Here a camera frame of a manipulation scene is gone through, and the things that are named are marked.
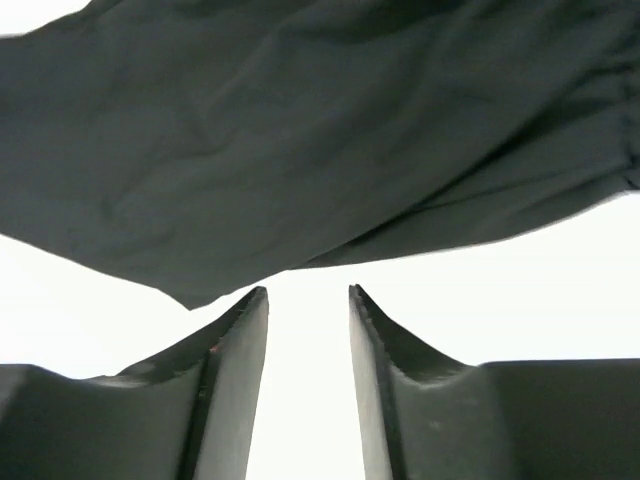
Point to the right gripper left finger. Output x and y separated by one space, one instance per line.
186 412

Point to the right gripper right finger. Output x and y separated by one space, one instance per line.
425 415

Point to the black trousers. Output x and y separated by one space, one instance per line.
197 147

